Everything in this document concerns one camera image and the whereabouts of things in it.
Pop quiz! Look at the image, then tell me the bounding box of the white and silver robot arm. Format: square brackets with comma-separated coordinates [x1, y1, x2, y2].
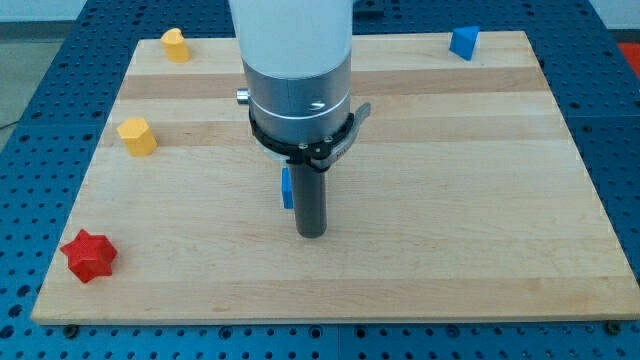
[229, 0, 354, 157]

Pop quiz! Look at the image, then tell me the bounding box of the blue cube block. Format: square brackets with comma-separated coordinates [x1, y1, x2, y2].
[281, 167, 294, 209]

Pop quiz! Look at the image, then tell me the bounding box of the red star block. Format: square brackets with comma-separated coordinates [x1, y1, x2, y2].
[60, 229, 118, 283]

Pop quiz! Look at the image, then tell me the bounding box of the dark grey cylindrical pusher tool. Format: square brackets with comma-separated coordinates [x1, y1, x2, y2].
[288, 164, 327, 238]

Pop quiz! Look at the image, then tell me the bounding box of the black clamp with grey lever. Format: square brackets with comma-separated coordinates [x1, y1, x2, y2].
[249, 103, 372, 172]

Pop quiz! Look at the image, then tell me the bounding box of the light wooden board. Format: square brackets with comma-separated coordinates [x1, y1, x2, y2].
[32, 31, 639, 325]

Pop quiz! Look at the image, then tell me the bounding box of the yellow hexagonal block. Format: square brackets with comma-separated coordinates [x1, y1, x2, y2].
[117, 117, 158, 157]

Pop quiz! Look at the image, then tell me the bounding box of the blue triangular prism block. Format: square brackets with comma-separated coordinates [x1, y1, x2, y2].
[449, 25, 480, 61]

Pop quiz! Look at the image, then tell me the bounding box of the yellow rounded block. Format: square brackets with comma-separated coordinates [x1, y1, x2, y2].
[160, 28, 191, 63]

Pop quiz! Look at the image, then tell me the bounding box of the blue perforated metal table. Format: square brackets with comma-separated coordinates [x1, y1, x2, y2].
[1, 0, 639, 359]

